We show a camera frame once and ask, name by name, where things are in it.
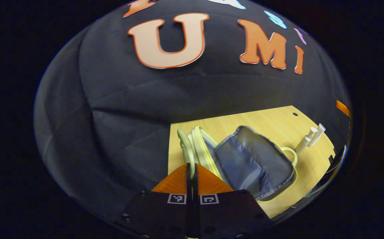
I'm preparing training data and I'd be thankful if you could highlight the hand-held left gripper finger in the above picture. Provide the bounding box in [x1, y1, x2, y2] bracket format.
[193, 163, 272, 239]
[115, 163, 192, 239]

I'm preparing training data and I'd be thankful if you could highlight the white tube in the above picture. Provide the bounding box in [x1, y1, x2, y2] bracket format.
[308, 123, 327, 148]

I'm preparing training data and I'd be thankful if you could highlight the white pump bottle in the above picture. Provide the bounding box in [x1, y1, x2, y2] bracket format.
[295, 127, 316, 155]

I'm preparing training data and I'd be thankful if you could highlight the cream suitcase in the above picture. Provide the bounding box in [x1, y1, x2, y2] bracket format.
[177, 125, 298, 203]

